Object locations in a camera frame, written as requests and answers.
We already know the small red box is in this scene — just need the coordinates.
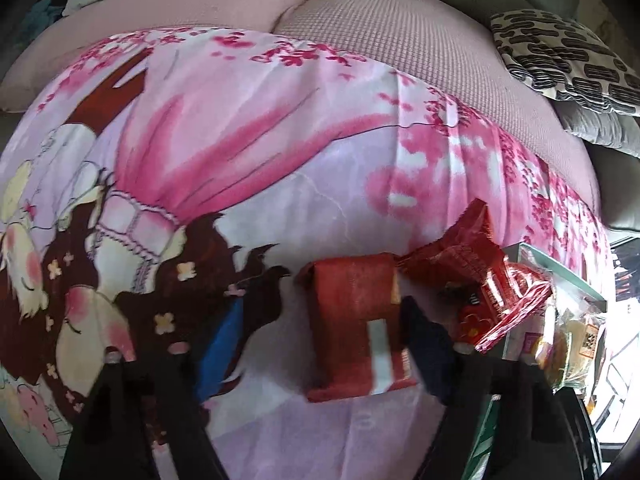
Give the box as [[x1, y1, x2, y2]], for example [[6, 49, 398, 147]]
[[295, 254, 418, 403]]

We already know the red grid patterned packet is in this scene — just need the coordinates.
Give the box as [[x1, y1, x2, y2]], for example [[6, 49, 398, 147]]
[[397, 199, 506, 291]]

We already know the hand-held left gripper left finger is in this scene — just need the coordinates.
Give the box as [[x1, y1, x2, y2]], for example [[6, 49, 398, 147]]
[[60, 305, 246, 480]]

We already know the black white patterned pillow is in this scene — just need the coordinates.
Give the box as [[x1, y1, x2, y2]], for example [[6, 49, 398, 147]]
[[489, 9, 640, 117]]

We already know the pink printed blanket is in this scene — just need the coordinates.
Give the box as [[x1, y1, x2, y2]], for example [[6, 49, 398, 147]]
[[0, 27, 613, 480]]

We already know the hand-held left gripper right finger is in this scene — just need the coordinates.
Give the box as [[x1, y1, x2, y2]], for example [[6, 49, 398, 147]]
[[397, 296, 591, 480]]

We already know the teal cloth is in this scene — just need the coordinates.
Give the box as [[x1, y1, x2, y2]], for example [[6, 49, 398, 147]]
[[20, 0, 66, 26]]

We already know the grey pillow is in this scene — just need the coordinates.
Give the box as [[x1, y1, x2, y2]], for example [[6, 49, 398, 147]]
[[555, 102, 640, 148]]

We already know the pink textured sofa cover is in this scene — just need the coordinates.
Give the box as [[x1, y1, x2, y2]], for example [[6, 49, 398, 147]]
[[0, 0, 601, 221]]

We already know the pink purple snack packet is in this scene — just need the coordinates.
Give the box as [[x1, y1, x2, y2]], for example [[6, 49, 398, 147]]
[[520, 330, 546, 366]]

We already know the round bun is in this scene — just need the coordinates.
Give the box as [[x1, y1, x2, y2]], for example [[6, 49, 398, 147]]
[[545, 310, 608, 391]]

